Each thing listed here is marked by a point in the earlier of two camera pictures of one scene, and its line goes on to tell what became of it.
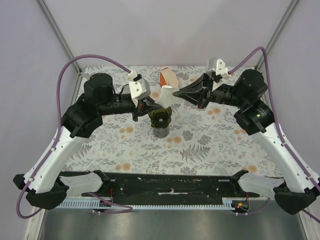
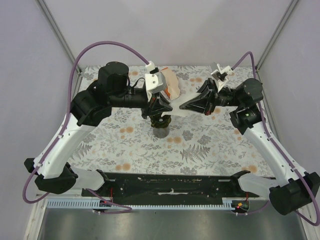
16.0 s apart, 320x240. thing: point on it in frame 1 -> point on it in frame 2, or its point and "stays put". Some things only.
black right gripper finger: (192, 95) -> (205, 106)
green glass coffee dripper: (161, 118) stays put
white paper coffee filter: (166, 99) -> (176, 103)
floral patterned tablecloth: (208, 139) stays put
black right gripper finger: (194, 87) -> (208, 86)
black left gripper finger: (150, 101) -> (163, 98)
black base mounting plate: (168, 189) stays put
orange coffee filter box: (168, 77) stays put
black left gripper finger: (151, 109) -> (162, 109)
